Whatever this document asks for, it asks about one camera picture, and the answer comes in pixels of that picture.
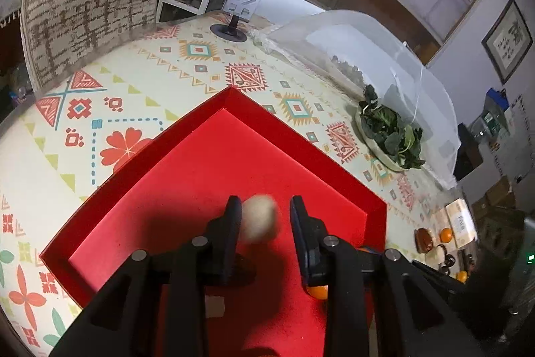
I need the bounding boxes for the white mesh food cover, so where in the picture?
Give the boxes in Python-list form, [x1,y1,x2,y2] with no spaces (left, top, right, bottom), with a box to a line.
[262,9,461,190]

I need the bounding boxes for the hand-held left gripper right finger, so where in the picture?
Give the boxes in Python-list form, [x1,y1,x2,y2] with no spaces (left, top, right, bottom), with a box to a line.
[290,195,481,357]

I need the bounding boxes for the cardboard boxes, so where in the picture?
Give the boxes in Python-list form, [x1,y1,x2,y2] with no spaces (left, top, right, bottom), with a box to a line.
[471,175,517,215]

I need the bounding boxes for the pale plate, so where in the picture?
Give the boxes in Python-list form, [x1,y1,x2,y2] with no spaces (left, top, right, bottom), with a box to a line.
[355,106,419,173]

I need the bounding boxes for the brown wooden dish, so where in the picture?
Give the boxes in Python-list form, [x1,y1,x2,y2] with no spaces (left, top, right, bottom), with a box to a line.
[414,228,435,254]

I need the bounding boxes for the green leafy vegetables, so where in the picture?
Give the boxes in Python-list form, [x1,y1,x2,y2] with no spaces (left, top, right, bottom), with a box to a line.
[358,84,427,169]

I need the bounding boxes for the white carton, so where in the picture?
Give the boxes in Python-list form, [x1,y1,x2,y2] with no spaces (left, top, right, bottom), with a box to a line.
[444,198,478,250]

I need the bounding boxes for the black and white phone stand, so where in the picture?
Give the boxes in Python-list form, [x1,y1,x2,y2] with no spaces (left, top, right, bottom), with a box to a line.
[210,0,263,43]

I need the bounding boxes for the patterned tablecloth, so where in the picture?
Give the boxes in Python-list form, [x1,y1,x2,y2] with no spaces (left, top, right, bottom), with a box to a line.
[0,11,446,357]

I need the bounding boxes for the red shallow box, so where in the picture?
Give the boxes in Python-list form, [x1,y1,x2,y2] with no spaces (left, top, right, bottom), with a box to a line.
[40,86,388,357]

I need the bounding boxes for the beige patterned upholstered chair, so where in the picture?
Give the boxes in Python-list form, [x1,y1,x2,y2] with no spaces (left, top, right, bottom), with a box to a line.
[20,0,162,91]

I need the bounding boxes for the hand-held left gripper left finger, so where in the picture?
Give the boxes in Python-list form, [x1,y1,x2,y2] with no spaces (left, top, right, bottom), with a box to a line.
[50,195,243,357]

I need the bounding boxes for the beige round fruit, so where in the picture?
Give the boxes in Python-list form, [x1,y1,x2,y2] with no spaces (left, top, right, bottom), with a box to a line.
[241,195,277,244]

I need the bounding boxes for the framed calligraphy picture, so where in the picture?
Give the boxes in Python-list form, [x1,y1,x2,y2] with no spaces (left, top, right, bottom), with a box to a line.
[481,0,534,85]

